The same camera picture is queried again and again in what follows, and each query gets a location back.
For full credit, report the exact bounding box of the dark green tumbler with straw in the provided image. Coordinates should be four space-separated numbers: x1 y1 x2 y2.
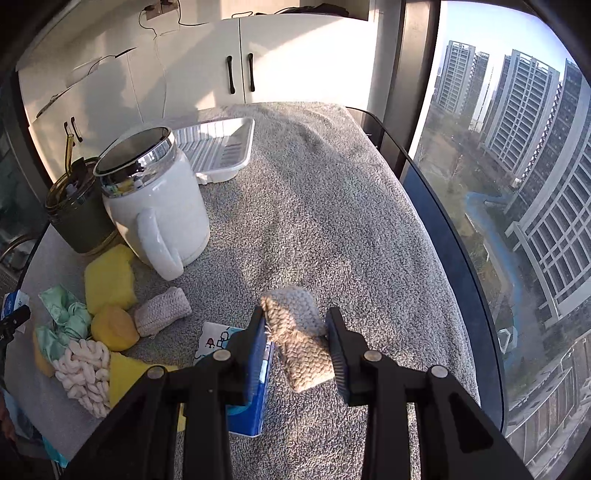
44 133 116 256

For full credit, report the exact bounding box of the white charging cable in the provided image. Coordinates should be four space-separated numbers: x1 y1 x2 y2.
138 0 209 126

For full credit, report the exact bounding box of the orange yellow sponge piece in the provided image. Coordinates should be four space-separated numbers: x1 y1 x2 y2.
32 331 55 378

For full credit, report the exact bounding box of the yellow rectangular sponge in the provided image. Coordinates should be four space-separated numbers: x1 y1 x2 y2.
84 244 137 315

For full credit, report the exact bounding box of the mint green satin scrunchie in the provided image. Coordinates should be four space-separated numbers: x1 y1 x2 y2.
35 285 92 362

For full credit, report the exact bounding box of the blue white tissue pack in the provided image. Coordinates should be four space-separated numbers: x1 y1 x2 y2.
193 322 273 438

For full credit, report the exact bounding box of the beige knitted cloth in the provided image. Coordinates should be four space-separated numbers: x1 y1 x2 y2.
260 287 335 393

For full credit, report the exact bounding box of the cream chunky knit scrunchie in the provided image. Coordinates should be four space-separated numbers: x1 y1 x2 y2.
52 339 110 419

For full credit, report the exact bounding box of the round yellow sponge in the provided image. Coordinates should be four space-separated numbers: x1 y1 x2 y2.
90 305 139 352

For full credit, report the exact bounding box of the grey knitted cloth roll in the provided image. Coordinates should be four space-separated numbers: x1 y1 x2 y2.
134 287 192 337

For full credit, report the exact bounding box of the white jar chrome lid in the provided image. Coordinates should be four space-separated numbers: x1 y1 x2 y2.
93 126 211 281

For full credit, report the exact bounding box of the white plastic tray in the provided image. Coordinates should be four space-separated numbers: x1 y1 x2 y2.
173 117 256 185

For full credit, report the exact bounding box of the grey terry towel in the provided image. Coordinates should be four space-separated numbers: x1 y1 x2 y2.
124 102 482 480

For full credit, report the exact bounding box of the white cabinet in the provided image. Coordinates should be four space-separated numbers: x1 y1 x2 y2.
16 1 378 178

